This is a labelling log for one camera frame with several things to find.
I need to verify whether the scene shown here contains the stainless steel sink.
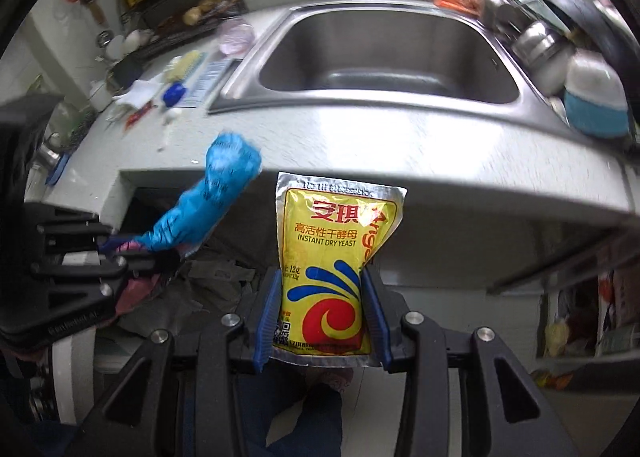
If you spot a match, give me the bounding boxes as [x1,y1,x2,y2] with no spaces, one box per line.
[209,0,568,135]

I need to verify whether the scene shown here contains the white small teapot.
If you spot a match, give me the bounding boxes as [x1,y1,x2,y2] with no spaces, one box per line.
[89,81,113,113]

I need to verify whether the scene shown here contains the white blue bowl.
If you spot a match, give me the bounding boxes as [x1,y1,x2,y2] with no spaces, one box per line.
[564,50,629,139]

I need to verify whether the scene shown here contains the orange sink cloth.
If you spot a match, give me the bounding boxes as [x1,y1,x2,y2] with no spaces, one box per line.
[433,0,483,18]

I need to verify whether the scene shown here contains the stainless steel pot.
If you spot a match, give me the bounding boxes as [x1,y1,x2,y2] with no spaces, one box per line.
[511,20,575,97]

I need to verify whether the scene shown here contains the white plastic spoon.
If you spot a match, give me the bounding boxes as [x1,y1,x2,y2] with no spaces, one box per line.
[157,107,181,151]

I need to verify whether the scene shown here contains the white disposable glove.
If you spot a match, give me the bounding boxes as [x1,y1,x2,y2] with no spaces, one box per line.
[113,80,164,110]

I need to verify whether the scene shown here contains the orange sauce packet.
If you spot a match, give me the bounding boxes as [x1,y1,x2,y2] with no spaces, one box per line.
[124,100,154,131]

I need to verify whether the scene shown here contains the clear pink liquid bottle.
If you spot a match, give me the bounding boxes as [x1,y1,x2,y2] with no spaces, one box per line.
[218,18,255,57]

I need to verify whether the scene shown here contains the black frying pan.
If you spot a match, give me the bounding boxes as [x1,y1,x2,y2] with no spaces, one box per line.
[542,0,639,121]

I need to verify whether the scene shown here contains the small steel teapot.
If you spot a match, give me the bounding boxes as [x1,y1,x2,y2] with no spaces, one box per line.
[34,134,62,172]

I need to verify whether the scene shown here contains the paper instruction leaflet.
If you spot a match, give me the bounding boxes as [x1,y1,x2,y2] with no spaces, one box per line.
[178,58,236,108]

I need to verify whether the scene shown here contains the black utensil mug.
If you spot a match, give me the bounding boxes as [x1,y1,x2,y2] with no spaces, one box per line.
[105,55,144,94]

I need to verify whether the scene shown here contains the pink blue plastic wrapper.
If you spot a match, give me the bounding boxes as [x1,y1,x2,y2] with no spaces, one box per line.
[110,132,262,316]

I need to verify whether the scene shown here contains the person blue trousers legs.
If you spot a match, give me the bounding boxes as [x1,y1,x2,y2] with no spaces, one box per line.
[179,366,346,457]

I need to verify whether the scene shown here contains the black wire rack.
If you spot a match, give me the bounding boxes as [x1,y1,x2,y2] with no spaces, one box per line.
[130,0,246,62]

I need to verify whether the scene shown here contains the blue bottle cap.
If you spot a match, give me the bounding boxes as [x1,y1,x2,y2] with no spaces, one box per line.
[162,82,186,108]

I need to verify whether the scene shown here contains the yellow scrub brush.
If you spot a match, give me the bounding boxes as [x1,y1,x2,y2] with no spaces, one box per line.
[163,50,205,83]

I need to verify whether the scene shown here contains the yellow yeast packet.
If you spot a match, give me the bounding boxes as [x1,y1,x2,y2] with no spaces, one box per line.
[273,172,407,366]

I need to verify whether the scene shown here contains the ginger root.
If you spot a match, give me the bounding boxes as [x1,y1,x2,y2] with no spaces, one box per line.
[182,0,228,27]

